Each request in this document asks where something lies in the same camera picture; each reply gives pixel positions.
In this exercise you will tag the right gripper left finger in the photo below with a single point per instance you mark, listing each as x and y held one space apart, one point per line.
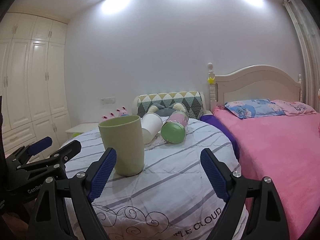
50 219

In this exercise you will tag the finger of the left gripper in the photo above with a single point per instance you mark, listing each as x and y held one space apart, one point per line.
23 154
54 165

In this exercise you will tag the green plastic cup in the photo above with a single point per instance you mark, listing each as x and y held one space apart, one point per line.
124 135

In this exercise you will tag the white paper cup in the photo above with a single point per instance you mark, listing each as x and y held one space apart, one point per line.
151 124

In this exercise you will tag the white nightstand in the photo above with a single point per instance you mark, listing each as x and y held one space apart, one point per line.
81 128

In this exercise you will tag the pink bunny toy front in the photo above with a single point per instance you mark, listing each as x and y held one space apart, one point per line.
108 117

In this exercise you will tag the pink bunny toy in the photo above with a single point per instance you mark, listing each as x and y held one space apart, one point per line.
108 117
122 111

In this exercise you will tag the pink bed blanket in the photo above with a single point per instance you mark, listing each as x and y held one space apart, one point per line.
286 149

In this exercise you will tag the pink bunny toy rear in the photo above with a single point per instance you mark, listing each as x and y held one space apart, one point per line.
122 111

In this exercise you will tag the striped white quilt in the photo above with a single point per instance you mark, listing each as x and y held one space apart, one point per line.
172 197

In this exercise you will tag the cream wardrobe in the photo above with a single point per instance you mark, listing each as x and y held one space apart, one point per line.
33 91

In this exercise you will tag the grey plush toy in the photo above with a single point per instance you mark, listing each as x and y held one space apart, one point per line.
166 111

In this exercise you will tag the blue cartoon pillow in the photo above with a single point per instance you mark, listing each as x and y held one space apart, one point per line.
255 108

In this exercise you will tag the pink cartoon pillow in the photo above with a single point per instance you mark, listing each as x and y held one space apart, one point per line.
294 108

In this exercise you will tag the purple cloth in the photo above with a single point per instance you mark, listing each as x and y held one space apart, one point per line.
212 120

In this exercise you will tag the pink green-lidded canister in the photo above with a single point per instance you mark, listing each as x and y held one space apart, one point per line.
174 130

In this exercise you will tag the cream wooden headboard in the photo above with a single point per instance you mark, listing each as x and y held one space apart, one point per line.
253 82

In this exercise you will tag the triangle patterned cushion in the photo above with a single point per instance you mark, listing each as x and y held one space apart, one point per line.
193 101

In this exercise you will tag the white curtain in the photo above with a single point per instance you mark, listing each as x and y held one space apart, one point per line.
308 36

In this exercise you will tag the wall socket panel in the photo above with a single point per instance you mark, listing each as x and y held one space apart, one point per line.
107 101

